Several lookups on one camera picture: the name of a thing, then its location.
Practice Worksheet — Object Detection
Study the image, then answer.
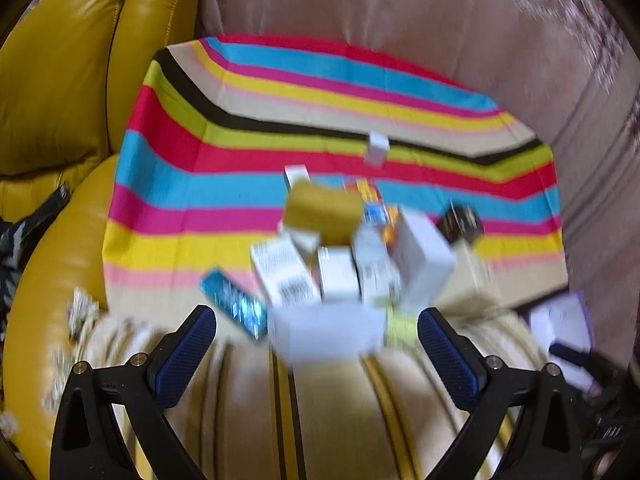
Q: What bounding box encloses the beige green striped cushion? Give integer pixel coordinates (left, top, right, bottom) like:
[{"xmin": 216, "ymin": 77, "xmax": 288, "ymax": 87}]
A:
[{"xmin": 45, "ymin": 287, "xmax": 556, "ymax": 480}]

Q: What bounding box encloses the tall white box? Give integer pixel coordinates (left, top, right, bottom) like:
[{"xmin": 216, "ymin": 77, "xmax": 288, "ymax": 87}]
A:
[{"xmin": 390, "ymin": 207, "xmax": 457, "ymax": 313}]

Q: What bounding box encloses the teal foil packet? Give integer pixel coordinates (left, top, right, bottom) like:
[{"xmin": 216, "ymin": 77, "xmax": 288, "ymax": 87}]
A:
[{"xmin": 200, "ymin": 267, "xmax": 268, "ymax": 341}]

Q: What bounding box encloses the black box with barcode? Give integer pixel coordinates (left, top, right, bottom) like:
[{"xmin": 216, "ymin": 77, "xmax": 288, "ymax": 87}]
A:
[{"xmin": 437, "ymin": 202, "xmax": 485, "ymax": 246}]

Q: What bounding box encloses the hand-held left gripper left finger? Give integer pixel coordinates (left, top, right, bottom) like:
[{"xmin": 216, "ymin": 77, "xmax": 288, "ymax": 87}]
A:
[{"xmin": 50, "ymin": 304, "xmax": 218, "ymax": 480}]

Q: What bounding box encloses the colourful striped tablecloth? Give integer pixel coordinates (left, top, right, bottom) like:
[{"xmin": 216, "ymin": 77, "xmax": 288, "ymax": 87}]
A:
[{"xmin": 102, "ymin": 35, "xmax": 568, "ymax": 311}]

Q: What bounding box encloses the dark patterned cloth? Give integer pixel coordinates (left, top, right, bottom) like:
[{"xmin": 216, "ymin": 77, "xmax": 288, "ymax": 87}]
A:
[{"xmin": 0, "ymin": 182, "xmax": 71, "ymax": 321}]

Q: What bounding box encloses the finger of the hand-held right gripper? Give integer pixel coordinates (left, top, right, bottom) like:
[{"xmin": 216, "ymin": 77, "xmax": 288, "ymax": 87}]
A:
[{"xmin": 547, "ymin": 342, "xmax": 601, "ymax": 368}]

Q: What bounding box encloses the small white cube box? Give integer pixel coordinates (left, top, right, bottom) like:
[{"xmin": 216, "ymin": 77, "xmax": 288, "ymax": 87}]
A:
[{"xmin": 366, "ymin": 132, "xmax": 390, "ymax": 166}]

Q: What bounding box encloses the yellow leather sofa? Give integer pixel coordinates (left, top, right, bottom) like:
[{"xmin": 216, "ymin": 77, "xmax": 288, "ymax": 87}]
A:
[{"xmin": 0, "ymin": 0, "xmax": 203, "ymax": 466}]

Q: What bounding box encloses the purple cardboard box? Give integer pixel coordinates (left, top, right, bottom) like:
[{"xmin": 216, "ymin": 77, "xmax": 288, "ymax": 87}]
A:
[{"xmin": 527, "ymin": 290, "xmax": 596, "ymax": 396}]

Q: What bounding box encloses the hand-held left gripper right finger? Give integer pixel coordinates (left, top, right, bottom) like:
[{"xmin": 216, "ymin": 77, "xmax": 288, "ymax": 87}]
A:
[{"xmin": 417, "ymin": 307, "xmax": 586, "ymax": 480}]

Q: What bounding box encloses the white box with barcode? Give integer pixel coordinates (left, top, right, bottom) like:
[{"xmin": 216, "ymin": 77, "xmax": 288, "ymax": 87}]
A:
[{"xmin": 250, "ymin": 237, "xmax": 321, "ymax": 308}]

